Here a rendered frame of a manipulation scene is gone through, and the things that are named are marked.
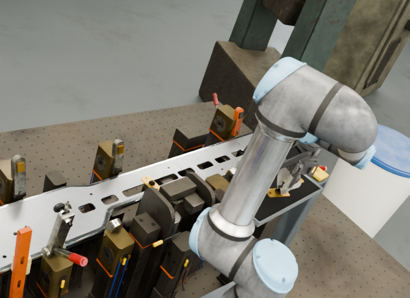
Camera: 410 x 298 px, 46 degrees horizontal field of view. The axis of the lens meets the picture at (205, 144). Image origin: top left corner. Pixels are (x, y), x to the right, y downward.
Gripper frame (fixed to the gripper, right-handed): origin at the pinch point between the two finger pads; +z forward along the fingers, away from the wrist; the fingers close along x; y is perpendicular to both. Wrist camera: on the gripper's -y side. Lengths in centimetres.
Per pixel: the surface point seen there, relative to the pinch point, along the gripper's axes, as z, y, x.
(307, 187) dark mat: 1.9, 14.0, 1.6
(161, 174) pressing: 17.8, -27.6, 28.7
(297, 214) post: 20.6, 22.0, 6.2
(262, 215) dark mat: 1.8, -11.4, -9.1
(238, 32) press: 52, 129, 246
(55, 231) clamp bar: 2, -73, -8
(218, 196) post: 7.8, -18.0, 5.8
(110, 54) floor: 118, 43, 310
